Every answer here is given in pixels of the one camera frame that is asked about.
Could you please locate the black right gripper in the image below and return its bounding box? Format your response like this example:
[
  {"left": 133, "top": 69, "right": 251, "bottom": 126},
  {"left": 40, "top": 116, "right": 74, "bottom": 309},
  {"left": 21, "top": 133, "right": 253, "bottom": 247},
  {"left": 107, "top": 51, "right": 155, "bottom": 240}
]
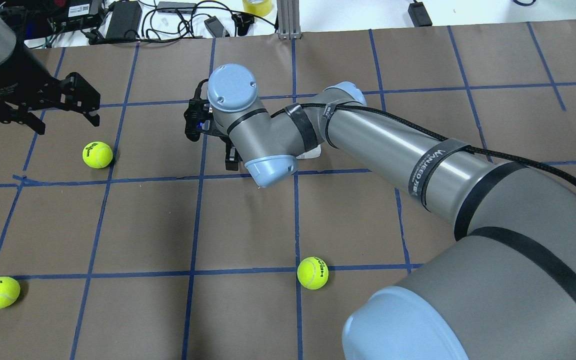
[{"left": 222, "top": 137, "right": 242, "bottom": 172}]

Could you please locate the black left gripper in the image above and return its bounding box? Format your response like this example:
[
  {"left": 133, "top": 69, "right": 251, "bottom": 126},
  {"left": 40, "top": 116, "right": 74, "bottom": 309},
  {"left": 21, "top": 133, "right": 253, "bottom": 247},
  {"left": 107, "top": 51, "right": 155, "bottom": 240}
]
[{"left": 0, "top": 72, "right": 101, "bottom": 135}]

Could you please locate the white blue tennis ball can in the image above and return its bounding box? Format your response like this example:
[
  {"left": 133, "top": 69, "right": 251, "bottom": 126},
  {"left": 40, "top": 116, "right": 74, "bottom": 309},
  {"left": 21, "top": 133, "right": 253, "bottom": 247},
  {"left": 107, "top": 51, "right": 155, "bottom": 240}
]
[{"left": 296, "top": 145, "right": 322, "bottom": 160}]

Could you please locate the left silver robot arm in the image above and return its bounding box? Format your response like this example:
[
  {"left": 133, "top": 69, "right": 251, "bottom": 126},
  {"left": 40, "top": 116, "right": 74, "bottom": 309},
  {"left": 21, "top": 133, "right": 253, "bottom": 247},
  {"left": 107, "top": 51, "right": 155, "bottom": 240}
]
[{"left": 0, "top": 18, "right": 101, "bottom": 135}]

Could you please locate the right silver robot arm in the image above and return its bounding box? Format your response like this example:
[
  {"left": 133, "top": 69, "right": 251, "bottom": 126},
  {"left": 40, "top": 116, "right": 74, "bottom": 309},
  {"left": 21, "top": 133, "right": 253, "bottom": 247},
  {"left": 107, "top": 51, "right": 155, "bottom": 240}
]
[{"left": 206, "top": 63, "right": 576, "bottom": 360}]

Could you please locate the tennis ball near left gripper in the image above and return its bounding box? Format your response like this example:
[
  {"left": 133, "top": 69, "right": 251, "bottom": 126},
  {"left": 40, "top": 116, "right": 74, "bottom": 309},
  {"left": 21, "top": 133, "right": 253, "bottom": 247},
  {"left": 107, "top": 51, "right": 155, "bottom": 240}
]
[{"left": 82, "top": 141, "right": 114, "bottom": 169}]

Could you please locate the tennis ball centre front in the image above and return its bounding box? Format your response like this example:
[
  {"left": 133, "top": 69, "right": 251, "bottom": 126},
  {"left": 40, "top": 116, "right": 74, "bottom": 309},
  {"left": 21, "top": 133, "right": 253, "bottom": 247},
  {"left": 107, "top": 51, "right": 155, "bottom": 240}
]
[{"left": 297, "top": 256, "right": 330, "bottom": 290}]

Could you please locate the black power adapter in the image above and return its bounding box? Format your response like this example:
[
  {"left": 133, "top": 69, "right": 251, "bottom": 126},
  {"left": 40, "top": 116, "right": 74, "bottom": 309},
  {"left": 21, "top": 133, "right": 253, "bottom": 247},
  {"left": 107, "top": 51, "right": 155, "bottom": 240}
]
[{"left": 105, "top": 0, "right": 142, "bottom": 41}]

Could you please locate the yellow tape roll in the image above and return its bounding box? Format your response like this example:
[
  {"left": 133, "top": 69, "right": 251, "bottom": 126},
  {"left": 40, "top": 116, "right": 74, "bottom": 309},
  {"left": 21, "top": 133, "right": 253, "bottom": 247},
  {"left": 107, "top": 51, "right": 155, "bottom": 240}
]
[{"left": 242, "top": 0, "right": 274, "bottom": 18}]

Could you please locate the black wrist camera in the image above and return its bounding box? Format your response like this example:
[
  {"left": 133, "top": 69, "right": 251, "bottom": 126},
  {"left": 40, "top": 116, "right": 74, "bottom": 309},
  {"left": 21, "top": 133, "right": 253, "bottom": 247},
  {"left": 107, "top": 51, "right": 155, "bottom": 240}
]
[{"left": 183, "top": 79, "right": 213, "bottom": 142}]

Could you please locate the aluminium frame post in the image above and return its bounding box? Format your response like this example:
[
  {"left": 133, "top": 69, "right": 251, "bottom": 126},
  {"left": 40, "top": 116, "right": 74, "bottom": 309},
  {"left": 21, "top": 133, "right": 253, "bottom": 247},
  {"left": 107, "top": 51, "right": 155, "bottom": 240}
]
[{"left": 276, "top": 0, "right": 302, "bottom": 40}]

